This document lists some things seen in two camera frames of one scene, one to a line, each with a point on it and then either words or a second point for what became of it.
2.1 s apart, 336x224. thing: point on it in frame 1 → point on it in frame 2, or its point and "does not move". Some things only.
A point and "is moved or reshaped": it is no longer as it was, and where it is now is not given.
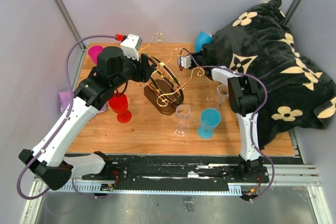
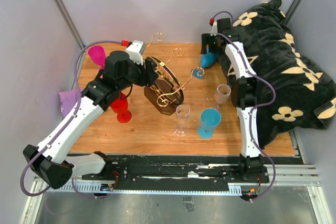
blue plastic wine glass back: x=202 y=38 is moved or reshaped
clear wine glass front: x=222 y=95 does not move
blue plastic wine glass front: x=210 y=118 does not move
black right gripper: x=198 y=53 → x=207 y=39
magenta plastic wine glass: x=93 y=52 does not move
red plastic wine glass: x=119 y=104 does not move
